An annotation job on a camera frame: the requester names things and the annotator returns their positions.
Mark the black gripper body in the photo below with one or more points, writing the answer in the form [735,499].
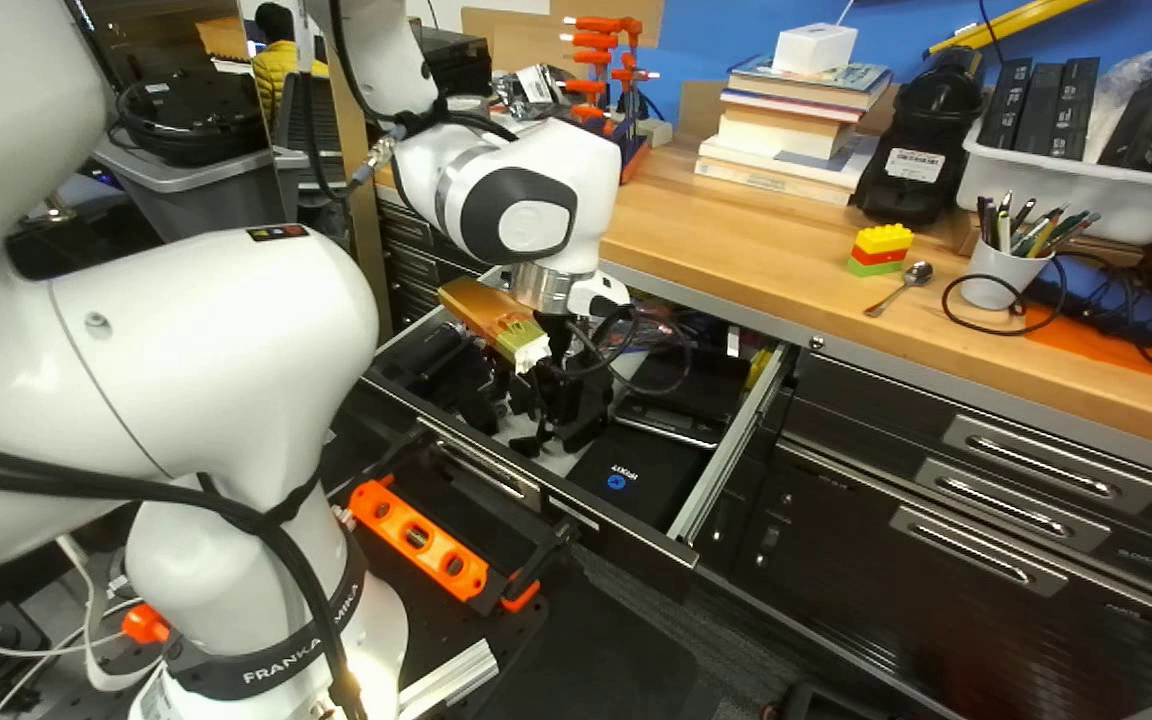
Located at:
[579,352]

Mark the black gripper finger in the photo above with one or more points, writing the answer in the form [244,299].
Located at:
[537,422]
[597,410]

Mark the black plastic piece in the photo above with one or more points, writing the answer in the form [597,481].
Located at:
[568,424]

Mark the black wide cabinet drawer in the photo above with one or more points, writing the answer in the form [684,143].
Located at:
[720,460]

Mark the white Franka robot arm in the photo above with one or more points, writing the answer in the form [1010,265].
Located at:
[201,360]

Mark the black narrow cabinet drawer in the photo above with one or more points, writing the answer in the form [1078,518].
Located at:
[1010,504]
[1054,464]

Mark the black tall cabinet drawer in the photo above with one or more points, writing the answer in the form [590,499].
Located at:
[978,624]

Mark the black box blue logo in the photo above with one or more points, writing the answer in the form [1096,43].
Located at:
[639,472]

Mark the pile of black parts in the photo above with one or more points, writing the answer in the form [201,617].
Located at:
[451,399]

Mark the black flat case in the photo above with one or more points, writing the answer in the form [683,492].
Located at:
[698,393]

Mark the orange spirit level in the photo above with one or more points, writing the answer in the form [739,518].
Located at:
[416,540]

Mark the large white book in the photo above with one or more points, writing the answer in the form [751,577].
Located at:
[760,168]

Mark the crumpled silver foil bag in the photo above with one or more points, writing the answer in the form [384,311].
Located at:
[531,88]

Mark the clear acrylic bar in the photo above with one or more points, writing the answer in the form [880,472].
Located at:
[451,677]

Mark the thick white book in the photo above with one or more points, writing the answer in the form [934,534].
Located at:
[790,135]

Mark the black hard case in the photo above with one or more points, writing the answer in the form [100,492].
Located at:
[456,60]

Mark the yellow red green brick toy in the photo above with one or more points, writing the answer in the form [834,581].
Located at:
[880,246]

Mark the brown cardboard panel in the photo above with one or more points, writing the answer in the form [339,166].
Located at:
[503,33]

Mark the metal spoon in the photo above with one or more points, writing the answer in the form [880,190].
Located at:
[902,280]

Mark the black tool cabinet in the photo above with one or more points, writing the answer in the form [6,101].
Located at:
[869,600]

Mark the dark cover book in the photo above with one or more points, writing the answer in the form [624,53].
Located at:
[808,83]

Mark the black office chair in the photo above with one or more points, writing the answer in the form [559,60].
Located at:
[305,112]

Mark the small white box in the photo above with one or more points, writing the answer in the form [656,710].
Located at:
[813,48]

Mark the black bag white label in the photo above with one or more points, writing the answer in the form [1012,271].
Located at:
[919,147]

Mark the person in yellow shirt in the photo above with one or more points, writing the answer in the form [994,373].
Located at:
[287,67]

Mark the grey plastic bin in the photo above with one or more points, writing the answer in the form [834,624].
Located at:
[188,186]

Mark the white pen cup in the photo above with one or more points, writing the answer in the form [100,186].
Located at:
[1000,280]

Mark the orange knob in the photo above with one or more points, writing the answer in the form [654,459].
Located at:
[147,624]

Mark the bundle of pens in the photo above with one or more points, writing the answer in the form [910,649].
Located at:
[1022,226]

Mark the orange mat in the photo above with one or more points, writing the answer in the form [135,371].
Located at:
[1082,350]

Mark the dark blue tool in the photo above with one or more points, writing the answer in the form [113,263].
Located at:
[1110,300]

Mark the white plastic bin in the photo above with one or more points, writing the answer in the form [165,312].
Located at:
[1082,203]

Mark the yellow spirit level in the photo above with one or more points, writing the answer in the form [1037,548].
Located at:
[1000,24]

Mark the blue foam board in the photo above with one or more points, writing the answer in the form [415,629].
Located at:
[1136,33]

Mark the wooden post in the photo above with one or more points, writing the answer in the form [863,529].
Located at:
[361,186]

